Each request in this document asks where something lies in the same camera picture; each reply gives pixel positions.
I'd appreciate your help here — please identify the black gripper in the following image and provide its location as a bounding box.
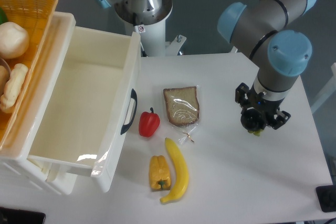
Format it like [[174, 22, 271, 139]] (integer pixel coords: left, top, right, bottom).
[[235, 82, 291, 130]]

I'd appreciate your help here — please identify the dark purple mangosteen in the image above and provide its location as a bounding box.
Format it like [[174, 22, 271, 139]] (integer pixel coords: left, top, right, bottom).
[[240, 109, 265, 136]]

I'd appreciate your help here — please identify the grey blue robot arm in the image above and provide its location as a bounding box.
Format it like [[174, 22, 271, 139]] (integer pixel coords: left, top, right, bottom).
[[96, 0, 317, 133]]

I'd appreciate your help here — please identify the open white upper drawer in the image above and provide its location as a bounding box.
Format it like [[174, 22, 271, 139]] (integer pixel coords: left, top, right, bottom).
[[29, 27, 141, 192]]

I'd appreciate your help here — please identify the white plastic drawer cabinet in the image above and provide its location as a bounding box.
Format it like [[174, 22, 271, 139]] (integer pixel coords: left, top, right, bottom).
[[1, 12, 77, 195]]

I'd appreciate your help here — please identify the bagged brown bread slice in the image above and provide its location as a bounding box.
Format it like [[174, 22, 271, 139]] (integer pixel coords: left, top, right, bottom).
[[163, 86, 201, 145]]

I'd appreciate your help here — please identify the yellow banana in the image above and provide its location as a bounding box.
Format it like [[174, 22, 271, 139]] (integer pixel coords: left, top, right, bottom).
[[160, 138, 190, 204]]

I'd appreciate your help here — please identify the black device right edge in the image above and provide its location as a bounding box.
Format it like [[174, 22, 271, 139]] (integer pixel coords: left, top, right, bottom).
[[316, 185, 335, 212]]

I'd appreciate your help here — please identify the red bell pepper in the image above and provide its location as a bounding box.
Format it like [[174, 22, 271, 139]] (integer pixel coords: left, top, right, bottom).
[[138, 107, 160, 137]]

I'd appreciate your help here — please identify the yellow bell pepper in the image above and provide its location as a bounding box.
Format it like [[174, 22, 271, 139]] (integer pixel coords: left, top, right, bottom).
[[149, 155, 171, 190]]

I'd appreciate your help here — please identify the orange wicker basket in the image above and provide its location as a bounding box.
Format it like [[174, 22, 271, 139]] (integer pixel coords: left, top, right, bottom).
[[1, 0, 58, 147]]

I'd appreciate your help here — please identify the long white bread roll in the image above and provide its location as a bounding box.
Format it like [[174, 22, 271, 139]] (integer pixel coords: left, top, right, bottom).
[[1, 63, 28, 113]]

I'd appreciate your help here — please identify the round white bread bun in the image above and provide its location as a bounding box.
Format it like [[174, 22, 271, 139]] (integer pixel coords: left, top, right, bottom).
[[1, 22, 29, 59]]

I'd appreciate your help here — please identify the green vegetable in basket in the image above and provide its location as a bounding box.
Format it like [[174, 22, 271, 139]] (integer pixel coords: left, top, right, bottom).
[[0, 8, 8, 24]]

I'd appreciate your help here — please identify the black device bottom left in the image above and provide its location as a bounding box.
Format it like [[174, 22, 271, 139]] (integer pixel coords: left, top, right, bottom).
[[1, 207, 46, 224]]

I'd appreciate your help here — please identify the white frame right edge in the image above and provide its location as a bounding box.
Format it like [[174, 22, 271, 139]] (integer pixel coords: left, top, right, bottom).
[[310, 63, 335, 114]]

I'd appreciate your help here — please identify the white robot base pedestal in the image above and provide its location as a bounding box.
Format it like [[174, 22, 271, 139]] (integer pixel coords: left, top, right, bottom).
[[114, 0, 186, 57]]

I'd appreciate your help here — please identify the dark blue drawer handle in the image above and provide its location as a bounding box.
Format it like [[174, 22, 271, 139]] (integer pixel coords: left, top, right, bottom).
[[120, 89, 138, 135]]

